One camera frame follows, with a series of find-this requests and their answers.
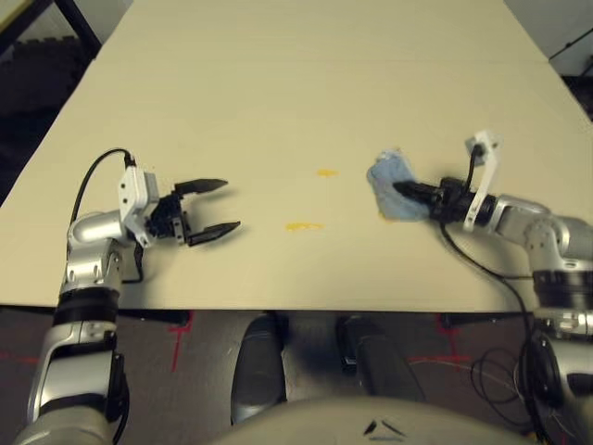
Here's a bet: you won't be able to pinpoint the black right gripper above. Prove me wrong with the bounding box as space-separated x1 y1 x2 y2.
392 175 495 223

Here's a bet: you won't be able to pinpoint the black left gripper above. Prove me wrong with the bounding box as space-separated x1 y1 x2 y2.
143 177 242 248

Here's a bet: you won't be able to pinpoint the blue and white striped rag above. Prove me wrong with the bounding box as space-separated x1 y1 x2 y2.
365 146 435 223

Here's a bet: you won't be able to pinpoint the robot left leg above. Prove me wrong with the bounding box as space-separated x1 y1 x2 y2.
230 313 287 426

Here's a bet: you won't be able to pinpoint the robot leg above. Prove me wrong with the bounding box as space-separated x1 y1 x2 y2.
335 314 427 404
230 313 287 426

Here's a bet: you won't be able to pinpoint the robot right leg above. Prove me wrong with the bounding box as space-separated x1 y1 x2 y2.
335 314 427 404

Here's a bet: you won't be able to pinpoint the black foam floor mat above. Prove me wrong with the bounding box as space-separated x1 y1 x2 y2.
0 36 96 200

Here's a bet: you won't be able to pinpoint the grey robot torso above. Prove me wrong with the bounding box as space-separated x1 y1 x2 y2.
217 397 534 445

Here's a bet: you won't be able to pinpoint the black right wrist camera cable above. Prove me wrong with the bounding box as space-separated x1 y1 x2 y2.
437 143 538 353

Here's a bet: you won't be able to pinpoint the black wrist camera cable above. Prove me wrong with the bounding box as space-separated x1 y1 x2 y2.
73 147 138 223
437 143 538 353

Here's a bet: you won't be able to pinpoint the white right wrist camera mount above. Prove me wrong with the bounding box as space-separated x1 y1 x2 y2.
462 129 505 233

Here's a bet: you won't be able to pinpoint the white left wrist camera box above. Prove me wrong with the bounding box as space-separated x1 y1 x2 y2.
117 166 161 247

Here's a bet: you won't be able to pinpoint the black left wrist camera cable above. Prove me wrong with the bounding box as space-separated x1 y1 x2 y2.
73 147 138 223

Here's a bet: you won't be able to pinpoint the thin black floor cables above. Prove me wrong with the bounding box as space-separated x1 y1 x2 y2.
470 345 557 439

